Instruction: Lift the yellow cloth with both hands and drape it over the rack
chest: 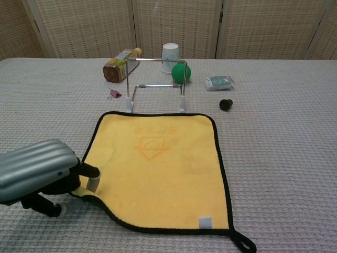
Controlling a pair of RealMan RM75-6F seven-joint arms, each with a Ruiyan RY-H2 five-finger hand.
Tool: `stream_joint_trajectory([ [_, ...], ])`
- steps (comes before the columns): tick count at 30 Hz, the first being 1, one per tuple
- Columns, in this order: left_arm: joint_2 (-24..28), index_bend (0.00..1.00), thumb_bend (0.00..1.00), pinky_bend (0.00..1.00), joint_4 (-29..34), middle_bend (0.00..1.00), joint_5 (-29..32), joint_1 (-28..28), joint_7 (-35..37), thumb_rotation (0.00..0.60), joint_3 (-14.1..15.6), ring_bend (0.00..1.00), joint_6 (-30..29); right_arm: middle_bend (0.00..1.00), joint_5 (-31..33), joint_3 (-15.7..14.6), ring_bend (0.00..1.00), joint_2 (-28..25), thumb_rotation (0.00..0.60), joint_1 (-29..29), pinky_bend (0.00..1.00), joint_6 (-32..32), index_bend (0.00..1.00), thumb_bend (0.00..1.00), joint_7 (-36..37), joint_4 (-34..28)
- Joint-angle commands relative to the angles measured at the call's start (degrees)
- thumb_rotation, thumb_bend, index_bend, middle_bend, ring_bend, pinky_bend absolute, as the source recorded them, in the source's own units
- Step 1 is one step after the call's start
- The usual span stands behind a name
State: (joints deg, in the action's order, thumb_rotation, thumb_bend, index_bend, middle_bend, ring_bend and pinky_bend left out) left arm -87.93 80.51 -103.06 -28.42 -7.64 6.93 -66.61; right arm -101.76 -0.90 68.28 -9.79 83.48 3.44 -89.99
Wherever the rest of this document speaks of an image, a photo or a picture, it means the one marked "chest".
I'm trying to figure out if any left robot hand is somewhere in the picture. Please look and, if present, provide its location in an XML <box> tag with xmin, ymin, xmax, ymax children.
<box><xmin>0</xmin><ymin>139</ymin><xmax>102</xmax><ymax>219</ymax></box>

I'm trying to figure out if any yellow towel with black trim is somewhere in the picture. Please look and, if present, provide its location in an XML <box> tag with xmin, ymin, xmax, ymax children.
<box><xmin>68</xmin><ymin>111</ymin><xmax>257</xmax><ymax>253</ymax></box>

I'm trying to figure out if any pink binder clip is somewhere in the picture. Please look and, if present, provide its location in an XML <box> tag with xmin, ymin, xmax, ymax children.
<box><xmin>107</xmin><ymin>87</ymin><xmax>123</xmax><ymax>100</ymax></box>

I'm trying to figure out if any tea bottle with yellow label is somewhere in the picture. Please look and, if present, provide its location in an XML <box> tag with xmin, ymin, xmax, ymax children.
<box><xmin>102</xmin><ymin>47</ymin><xmax>143</xmax><ymax>83</ymax></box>

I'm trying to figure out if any woven folding screen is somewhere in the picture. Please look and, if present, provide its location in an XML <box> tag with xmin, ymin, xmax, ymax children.
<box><xmin>0</xmin><ymin>0</ymin><xmax>337</xmax><ymax>61</ymax></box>

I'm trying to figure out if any green ball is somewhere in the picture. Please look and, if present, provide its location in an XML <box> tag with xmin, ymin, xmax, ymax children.
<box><xmin>171</xmin><ymin>63</ymin><xmax>192</xmax><ymax>84</ymax></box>

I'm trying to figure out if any white paper cup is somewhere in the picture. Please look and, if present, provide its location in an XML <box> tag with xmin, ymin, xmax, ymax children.
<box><xmin>161</xmin><ymin>43</ymin><xmax>181</xmax><ymax>75</ymax></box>

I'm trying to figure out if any green tissue pack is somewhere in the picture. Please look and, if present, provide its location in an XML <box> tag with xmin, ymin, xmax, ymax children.
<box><xmin>205</xmin><ymin>75</ymin><xmax>235</xmax><ymax>92</ymax></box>

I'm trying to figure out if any white waffle tablecloth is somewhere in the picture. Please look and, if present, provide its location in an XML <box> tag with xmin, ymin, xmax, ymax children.
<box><xmin>0</xmin><ymin>57</ymin><xmax>337</xmax><ymax>253</ymax></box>

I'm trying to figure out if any metal wire rack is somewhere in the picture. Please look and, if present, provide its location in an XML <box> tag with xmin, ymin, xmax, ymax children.
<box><xmin>125</xmin><ymin>58</ymin><xmax>189</xmax><ymax>113</ymax></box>

